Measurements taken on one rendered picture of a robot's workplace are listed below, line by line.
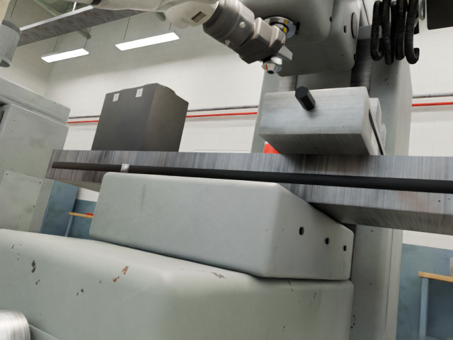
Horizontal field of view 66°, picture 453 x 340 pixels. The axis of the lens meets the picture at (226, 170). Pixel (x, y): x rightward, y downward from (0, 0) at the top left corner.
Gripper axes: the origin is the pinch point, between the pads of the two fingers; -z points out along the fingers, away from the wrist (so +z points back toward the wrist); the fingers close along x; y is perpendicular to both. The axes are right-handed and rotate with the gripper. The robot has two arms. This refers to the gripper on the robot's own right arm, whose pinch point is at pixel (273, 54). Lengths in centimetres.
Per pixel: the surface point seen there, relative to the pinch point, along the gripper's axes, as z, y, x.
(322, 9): -3.9, -10.6, -9.2
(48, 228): -142, 71, 714
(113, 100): 20.4, 12.0, 38.0
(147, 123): 16.5, 19.9, 21.8
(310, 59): -19.2, -10.6, 5.1
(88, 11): -40, -235, 424
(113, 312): 36, 52, -24
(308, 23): -3.0, -7.4, -6.5
